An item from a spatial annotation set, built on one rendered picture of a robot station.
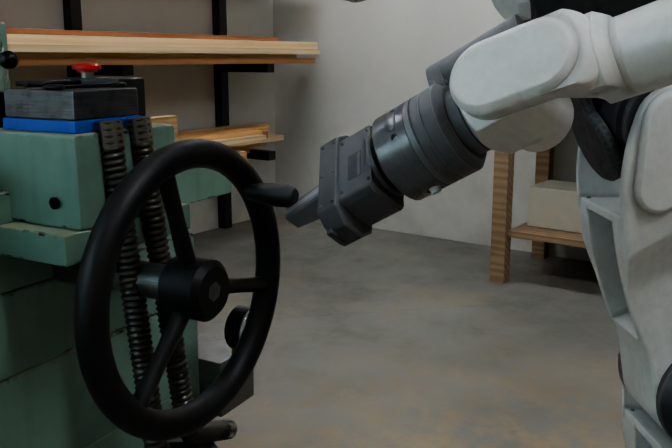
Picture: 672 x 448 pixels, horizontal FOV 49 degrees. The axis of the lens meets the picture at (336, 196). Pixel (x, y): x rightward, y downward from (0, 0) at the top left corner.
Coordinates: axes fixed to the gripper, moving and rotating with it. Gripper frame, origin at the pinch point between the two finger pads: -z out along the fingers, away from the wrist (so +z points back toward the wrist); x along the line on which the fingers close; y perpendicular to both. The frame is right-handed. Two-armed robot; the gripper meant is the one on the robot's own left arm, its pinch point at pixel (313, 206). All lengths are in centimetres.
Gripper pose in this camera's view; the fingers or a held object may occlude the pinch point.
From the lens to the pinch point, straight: 75.8
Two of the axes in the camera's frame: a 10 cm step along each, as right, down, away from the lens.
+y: -6.5, -5.1, -5.7
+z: 7.6, -4.2, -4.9
